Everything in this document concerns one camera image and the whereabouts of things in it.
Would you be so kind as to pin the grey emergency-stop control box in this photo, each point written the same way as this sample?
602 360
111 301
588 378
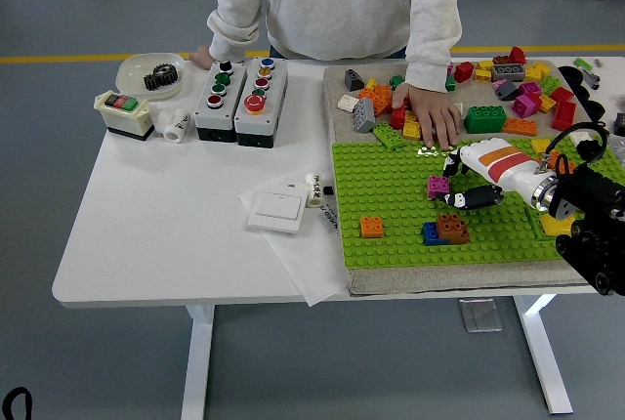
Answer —
266 123

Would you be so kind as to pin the person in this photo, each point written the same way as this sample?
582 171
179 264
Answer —
332 10

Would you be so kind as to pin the cream red-green switch box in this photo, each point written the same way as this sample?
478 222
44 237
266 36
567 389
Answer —
122 119

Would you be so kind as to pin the flat green toy brick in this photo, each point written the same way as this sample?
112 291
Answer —
390 137

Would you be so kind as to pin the white paper sheet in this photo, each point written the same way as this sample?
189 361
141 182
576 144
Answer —
303 264

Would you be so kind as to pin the green studded baseplate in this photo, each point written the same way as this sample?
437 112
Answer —
390 171

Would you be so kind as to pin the grey four-button control box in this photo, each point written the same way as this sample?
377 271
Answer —
215 119

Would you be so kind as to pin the grey metal part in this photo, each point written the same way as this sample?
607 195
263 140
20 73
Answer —
592 79

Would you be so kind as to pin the small lime toy brick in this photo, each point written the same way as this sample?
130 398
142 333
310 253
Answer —
583 64

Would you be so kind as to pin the black round cap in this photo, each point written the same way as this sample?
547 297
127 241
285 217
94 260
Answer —
595 110
571 75
583 94

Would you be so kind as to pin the white plastic bowl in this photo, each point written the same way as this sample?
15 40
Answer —
132 71

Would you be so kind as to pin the metal floor plate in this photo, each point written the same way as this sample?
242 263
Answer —
481 315

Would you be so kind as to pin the long orange toy brick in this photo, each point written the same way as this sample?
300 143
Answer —
520 127

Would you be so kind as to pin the small pink toy piece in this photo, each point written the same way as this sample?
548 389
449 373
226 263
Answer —
498 84

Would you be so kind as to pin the black box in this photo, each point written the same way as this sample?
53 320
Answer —
620 124

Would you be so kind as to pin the large magenta toy brick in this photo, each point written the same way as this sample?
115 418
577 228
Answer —
525 106

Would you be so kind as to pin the long grey toy brick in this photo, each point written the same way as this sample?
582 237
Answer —
508 73

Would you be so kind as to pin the small labelled white fitting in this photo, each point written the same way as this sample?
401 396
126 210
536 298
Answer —
315 190

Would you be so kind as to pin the clear yellow toy brick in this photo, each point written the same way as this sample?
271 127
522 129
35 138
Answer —
411 132
410 117

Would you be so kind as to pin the flat yellow toy brick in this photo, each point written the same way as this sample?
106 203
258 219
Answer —
541 145

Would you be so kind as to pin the white pipe tee fitting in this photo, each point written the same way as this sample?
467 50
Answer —
175 128

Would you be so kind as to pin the dark grey toy brick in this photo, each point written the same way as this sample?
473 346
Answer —
508 90

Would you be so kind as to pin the blue toy brick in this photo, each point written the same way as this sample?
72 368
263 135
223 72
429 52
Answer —
429 235

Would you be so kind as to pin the white table leg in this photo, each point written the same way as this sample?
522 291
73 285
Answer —
197 366
544 351

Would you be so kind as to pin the person's left hand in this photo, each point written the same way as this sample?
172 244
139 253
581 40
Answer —
434 114

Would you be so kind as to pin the dark grey sloped brick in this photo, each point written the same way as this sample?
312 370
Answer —
354 80

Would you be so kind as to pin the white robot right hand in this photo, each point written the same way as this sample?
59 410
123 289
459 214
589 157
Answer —
503 163

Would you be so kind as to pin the red sloped toy brick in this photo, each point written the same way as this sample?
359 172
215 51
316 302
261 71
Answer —
517 56

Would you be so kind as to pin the lime green toy brick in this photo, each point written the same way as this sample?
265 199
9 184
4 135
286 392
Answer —
551 85

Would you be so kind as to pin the small green toy brick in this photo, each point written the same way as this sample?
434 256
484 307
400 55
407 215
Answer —
451 83
396 82

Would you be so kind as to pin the white printed label strip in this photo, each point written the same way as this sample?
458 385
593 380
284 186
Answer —
328 219

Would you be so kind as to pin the person's right forearm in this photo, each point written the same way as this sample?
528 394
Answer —
232 34

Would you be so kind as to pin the person's left forearm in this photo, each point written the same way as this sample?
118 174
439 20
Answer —
432 58

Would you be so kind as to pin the small yellow toy brick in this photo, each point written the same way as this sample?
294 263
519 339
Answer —
372 84

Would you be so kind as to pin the white wall switch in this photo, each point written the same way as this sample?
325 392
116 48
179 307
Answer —
276 210

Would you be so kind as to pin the light grey toy brick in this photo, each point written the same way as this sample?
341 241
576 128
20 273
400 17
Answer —
363 117

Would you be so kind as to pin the small green studded plate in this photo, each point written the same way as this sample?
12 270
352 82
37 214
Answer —
533 224

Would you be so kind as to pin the yellow sloped toy brick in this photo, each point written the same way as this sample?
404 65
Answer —
549 225

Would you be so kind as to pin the tall red toy brick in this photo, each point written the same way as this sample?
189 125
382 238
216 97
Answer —
564 117

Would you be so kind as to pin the black metal gear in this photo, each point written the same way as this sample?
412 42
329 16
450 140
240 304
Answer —
161 78

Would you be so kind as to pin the large green toy brick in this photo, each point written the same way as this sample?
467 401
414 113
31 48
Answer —
483 119

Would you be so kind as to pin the white toy brick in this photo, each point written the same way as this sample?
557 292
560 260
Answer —
581 137

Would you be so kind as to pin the person's right hand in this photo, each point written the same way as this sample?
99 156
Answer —
201 57

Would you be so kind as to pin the white toy tile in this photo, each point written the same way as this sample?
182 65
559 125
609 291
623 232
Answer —
348 103

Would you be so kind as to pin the black toy brick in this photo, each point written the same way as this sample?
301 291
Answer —
588 149

